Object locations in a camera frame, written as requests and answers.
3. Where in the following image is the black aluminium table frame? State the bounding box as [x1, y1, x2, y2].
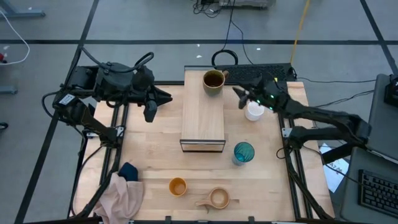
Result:
[67, 80, 335, 224]

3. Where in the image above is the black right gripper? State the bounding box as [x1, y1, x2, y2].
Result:
[231, 75, 283, 112]

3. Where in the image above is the white floor cable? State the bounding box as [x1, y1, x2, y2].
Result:
[0, 11, 31, 66]

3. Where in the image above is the dark blue cloth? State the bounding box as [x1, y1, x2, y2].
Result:
[117, 161, 139, 183]

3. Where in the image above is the grey cart base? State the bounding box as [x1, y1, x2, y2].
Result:
[219, 0, 277, 9]

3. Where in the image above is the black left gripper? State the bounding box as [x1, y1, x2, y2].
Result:
[136, 85, 174, 124]

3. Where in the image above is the black coiled floor cable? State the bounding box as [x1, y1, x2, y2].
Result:
[211, 0, 254, 68]

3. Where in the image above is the olive brown ceramic mug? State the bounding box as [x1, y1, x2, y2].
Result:
[202, 69, 230, 97]

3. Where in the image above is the black perforated metal box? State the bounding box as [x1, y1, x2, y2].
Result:
[185, 63, 297, 83]

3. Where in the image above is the thin black floor cable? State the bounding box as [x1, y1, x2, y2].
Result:
[313, 89, 375, 110]
[295, 76, 377, 85]

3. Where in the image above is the wooden shelf with black frame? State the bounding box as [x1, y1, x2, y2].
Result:
[179, 70, 227, 153]

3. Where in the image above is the wooden cup with handle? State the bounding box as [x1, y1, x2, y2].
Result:
[195, 187, 231, 210]

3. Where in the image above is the orange plastic cup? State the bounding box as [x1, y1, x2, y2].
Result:
[169, 177, 188, 197]

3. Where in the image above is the tangled black cable bundle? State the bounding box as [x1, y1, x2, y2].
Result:
[192, 0, 222, 19]

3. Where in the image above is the black device on desk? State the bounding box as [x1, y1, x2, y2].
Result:
[383, 74, 398, 108]

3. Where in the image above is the grey raised desk panel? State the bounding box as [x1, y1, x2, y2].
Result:
[364, 73, 398, 162]

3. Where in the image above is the pink cloth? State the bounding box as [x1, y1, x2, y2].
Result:
[93, 172, 146, 224]

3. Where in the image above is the grey table foot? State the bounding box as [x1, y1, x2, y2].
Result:
[0, 0, 47, 19]

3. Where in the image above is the white paper sheet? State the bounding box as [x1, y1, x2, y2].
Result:
[319, 142, 351, 194]

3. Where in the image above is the white ceramic mug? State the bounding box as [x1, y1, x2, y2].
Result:
[244, 101, 266, 122]

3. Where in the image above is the grey side desk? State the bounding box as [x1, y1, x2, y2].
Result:
[338, 146, 398, 224]

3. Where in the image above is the teal ribbed glass tumbler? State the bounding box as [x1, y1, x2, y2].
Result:
[232, 141, 256, 167]

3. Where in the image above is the black computer keyboard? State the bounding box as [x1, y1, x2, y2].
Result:
[357, 169, 398, 219]

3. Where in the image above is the yellow floor cable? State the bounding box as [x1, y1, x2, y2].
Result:
[289, 0, 310, 66]

